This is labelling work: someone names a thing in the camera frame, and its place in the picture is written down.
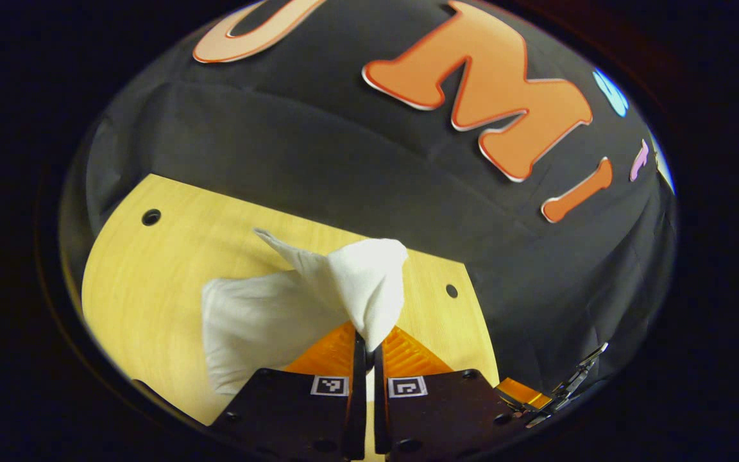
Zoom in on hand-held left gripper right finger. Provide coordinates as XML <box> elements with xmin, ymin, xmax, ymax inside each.
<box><xmin>374</xmin><ymin>326</ymin><xmax>540</xmax><ymax>461</ymax></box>

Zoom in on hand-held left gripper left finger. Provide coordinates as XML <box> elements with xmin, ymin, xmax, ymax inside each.
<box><xmin>212</xmin><ymin>321</ymin><xmax>368</xmax><ymax>461</ymax></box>

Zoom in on white jeans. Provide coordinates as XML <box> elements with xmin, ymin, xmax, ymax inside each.
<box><xmin>201</xmin><ymin>228</ymin><xmax>409</xmax><ymax>395</ymax></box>

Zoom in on black backdrop cloth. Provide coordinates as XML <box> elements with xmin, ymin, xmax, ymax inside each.
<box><xmin>62</xmin><ymin>0</ymin><xmax>678</xmax><ymax>411</ymax></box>

